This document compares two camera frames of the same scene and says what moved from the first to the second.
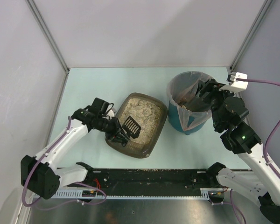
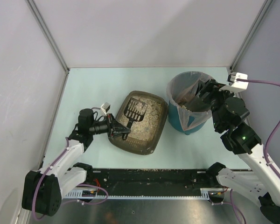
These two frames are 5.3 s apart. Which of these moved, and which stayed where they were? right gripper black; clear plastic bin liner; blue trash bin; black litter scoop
Moved: black litter scoop
Stayed: clear plastic bin liner; blue trash bin; right gripper black
